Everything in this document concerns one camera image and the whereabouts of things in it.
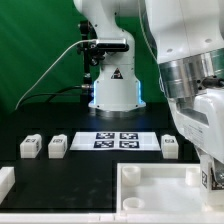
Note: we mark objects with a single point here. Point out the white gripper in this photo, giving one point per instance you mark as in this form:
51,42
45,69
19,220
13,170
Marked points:
203,125

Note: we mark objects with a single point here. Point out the white square table top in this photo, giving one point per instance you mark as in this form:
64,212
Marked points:
160,188

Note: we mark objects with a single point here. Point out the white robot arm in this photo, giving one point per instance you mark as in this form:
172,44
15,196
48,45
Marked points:
190,57

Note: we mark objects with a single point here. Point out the white sheet with tags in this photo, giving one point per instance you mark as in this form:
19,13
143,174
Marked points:
130,141

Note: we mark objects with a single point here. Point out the white left obstacle block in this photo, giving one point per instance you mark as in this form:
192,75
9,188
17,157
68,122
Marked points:
7,180

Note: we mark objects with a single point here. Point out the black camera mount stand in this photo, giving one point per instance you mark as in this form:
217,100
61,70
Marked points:
91,54

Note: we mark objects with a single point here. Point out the white front table rail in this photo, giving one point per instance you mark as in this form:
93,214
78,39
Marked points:
203,218

